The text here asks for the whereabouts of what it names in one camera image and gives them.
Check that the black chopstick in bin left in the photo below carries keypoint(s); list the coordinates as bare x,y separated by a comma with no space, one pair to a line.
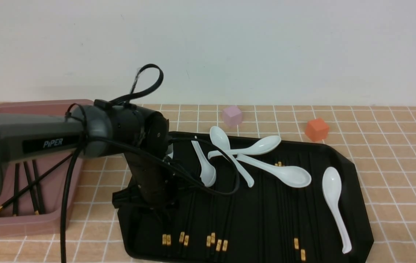
15,208

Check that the white ceramic spoon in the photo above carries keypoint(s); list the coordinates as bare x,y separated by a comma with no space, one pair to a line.
332,187
170,151
208,172
293,176

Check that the black plastic tray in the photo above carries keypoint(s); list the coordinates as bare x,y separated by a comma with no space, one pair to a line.
260,231

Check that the black chopstick in bin diagonal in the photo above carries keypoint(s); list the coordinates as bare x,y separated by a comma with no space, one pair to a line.
33,184

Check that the black chopstick in bin right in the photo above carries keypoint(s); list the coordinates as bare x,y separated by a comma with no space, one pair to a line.
41,204

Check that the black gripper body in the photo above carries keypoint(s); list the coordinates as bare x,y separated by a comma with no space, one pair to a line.
153,184

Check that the white ceramic spoon diagonal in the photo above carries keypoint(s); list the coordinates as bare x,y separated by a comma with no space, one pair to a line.
219,138

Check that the white ceramic spoon horizontal top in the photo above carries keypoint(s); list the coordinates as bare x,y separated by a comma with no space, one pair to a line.
261,147

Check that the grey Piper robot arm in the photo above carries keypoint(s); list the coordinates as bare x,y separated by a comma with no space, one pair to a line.
102,128

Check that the lilac cube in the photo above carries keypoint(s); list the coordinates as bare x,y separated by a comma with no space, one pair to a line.
232,116

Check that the pink plastic bin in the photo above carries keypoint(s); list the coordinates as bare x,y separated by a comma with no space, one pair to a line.
27,222

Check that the white ceramic spoon upright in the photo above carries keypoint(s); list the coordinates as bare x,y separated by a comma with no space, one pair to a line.
208,172

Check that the orange cube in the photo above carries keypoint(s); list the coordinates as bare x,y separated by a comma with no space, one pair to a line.
317,130

